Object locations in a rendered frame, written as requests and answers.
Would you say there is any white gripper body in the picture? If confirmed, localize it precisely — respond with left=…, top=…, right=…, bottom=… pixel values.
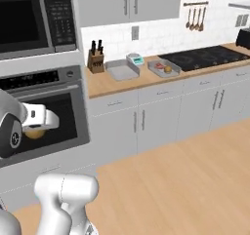
left=43, top=108, right=61, bottom=131

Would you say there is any grey tupperware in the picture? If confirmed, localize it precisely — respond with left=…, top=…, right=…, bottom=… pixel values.
left=104, top=59, right=142, bottom=82
left=147, top=58, right=182, bottom=79

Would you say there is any black glass oven door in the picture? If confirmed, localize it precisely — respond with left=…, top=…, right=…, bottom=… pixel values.
left=0, top=84, right=91, bottom=169

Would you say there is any grey drawer front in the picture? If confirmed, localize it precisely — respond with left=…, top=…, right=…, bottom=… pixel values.
left=222, top=65, right=250, bottom=86
left=182, top=72, right=225, bottom=95
left=0, top=153, right=99, bottom=212
left=138, top=80, right=184, bottom=106
left=87, top=89, right=140, bottom=118

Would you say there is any grey base cupboard door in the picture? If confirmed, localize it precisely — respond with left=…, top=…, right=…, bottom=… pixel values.
left=209, top=78, right=250, bottom=132
left=176, top=85, right=219, bottom=141
left=136, top=97, right=183, bottom=154
left=88, top=106, right=139, bottom=167

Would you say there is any wooden knife block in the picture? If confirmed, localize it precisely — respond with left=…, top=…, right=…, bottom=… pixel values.
left=86, top=48, right=106, bottom=75

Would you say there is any black steel microwave oven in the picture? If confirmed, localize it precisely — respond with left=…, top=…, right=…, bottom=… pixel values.
left=0, top=0, right=78, bottom=61

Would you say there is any black hob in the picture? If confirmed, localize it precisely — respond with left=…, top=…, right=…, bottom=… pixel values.
left=157, top=45, right=250, bottom=73

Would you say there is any wooden spoon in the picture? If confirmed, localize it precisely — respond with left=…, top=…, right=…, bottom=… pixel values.
left=189, top=7, right=197, bottom=31
left=185, top=7, right=192, bottom=30
left=193, top=7, right=201, bottom=31

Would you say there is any wooden spatula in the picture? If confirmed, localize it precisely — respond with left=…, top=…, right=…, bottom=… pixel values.
left=198, top=6, right=208, bottom=33

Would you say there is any black toaster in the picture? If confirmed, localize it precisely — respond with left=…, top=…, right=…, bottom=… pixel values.
left=234, top=26, right=250, bottom=50

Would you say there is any steel oven door handle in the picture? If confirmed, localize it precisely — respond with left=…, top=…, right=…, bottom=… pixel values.
left=5, top=84, right=81, bottom=97

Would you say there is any steel wall oven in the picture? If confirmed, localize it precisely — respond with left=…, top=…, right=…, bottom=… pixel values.
left=0, top=65, right=91, bottom=169

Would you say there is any grey wall cupboard door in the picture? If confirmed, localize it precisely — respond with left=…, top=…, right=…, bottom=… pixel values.
left=130, top=0, right=183, bottom=22
left=75, top=0, right=132, bottom=28

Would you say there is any brown tool rail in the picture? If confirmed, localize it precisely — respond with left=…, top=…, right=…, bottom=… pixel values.
left=183, top=1, right=210, bottom=8

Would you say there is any grey double wall socket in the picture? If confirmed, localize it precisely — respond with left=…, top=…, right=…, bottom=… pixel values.
left=234, top=14, right=250, bottom=28

